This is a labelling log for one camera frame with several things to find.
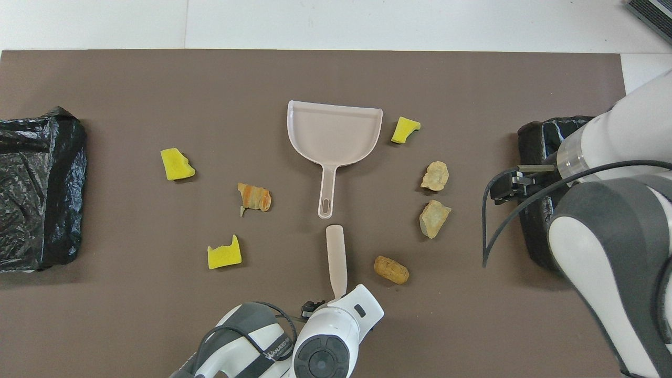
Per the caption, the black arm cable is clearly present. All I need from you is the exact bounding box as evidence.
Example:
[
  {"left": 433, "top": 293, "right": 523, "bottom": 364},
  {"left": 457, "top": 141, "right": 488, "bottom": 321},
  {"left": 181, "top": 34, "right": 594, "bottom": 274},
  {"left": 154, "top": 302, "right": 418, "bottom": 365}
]
[
  {"left": 195, "top": 301, "right": 298, "bottom": 378},
  {"left": 481, "top": 160, "right": 672, "bottom": 269}
]

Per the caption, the brown bread roll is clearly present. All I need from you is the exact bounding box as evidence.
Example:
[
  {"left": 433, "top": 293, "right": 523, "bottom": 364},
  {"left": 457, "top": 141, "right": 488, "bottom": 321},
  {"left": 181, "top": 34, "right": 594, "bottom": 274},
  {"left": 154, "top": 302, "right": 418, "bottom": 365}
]
[{"left": 374, "top": 256, "right": 410, "bottom": 285}]

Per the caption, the beige plastic dustpan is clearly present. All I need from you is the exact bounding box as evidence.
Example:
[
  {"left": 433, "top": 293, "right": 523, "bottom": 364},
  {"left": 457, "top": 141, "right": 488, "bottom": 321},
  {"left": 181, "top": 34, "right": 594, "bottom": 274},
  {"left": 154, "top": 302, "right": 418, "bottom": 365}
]
[{"left": 287, "top": 100, "right": 383, "bottom": 220}]

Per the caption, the yellow sponge piece green backing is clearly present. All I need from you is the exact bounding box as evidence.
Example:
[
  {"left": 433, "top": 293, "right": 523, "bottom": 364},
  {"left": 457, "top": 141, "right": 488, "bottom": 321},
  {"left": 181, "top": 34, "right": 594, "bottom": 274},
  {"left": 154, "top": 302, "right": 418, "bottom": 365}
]
[{"left": 391, "top": 117, "right": 422, "bottom": 145}]

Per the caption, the bin with black liner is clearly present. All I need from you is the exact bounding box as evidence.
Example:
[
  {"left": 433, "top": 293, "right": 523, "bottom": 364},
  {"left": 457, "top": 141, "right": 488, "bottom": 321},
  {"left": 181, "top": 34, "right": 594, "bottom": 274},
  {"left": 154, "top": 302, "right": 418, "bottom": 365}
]
[
  {"left": 0, "top": 107, "right": 89, "bottom": 272},
  {"left": 516, "top": 115, "right": 596, "bottom": 272}
]

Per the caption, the beige brush with black bristles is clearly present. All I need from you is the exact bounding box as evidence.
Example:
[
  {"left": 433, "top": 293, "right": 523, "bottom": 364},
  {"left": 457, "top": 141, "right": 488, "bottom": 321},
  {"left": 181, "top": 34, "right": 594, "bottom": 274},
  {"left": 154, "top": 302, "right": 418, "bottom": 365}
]
[{"left": 325, "top": 224, "right": 349, "bottom": 299}]

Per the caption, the orange bread scrap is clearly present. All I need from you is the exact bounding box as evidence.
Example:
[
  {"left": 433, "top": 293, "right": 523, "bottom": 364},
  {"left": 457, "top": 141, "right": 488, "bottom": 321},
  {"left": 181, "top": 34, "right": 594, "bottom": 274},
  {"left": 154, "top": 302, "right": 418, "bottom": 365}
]
[{"left": 237, "top": 182, "right": 272, "bottom": 217}]

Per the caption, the notched yellow sponge piece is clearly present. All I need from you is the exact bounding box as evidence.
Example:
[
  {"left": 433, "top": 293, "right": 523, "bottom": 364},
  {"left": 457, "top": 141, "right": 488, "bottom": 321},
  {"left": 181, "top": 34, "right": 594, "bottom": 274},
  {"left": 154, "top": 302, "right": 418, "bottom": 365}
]
[{"left": 207, "top": 234, "right": 243, "bottom": 270}]

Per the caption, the beige sponge lump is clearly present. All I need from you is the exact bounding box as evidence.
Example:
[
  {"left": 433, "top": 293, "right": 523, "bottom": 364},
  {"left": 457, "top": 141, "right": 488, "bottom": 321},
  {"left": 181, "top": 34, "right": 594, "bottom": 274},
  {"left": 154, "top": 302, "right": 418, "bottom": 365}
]
[
  {"left": 419, "top": 199, "right": 452, "bottom": 239},
  {"left": 420, "top": 161, "right": 450, "bottom": 191}
]

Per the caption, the grey ribbed device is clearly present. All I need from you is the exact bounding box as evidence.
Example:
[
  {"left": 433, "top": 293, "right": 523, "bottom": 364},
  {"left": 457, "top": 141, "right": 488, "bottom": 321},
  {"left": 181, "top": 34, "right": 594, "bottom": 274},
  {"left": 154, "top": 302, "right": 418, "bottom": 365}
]
[{"left": 624, "top": 0, "right": 672, "bottom": 45}]

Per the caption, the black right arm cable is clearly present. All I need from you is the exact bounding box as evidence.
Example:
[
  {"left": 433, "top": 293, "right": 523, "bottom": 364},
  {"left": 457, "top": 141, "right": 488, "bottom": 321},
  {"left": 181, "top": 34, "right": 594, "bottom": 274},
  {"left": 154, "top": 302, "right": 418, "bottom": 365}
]
[{"left": 481, "top": 160, "right": 672, "bottom": 269}]

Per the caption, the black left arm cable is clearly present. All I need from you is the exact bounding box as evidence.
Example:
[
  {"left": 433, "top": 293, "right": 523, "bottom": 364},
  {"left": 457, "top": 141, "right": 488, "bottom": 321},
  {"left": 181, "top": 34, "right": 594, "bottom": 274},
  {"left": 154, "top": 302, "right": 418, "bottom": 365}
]
[{"left": 195, "top": 301, "right": 298, "bottom": 378}]

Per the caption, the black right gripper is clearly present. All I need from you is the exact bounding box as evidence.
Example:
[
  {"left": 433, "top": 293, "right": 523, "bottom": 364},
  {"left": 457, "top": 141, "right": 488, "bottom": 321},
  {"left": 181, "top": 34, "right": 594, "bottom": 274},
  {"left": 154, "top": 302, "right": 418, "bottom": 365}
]
[{"left": 490, "top": 164, "right": 556, "bottom": 206}]

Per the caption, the brown table mat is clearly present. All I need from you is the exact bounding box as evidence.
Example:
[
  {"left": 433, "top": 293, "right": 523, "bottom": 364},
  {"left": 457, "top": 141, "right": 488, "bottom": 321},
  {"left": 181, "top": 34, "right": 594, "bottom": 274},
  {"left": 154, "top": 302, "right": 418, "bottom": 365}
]
[{"left": 0, "top": 50, "right": 659, "bottom": 378}]

